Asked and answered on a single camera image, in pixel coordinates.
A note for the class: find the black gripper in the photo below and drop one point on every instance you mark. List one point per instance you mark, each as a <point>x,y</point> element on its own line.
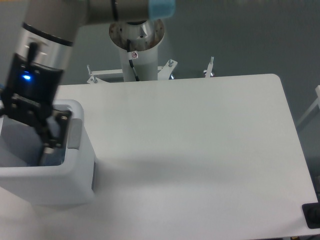
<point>28,98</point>

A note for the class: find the clear plastic water bottle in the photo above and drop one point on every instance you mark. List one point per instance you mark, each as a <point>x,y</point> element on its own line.
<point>42,159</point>

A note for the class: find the white trash can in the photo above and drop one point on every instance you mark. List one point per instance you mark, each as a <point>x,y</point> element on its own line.
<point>64,176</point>

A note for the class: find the black device at table corner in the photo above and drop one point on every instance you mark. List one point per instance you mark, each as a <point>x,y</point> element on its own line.
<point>311,213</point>

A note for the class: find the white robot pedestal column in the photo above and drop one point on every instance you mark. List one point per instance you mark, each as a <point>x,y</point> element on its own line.
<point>137,44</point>

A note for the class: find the white pedestal base frame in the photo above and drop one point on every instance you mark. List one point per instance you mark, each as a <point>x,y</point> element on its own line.
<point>164,72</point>

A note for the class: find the white frame at right edge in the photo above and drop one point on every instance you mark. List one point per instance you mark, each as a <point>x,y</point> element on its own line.
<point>310,113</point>

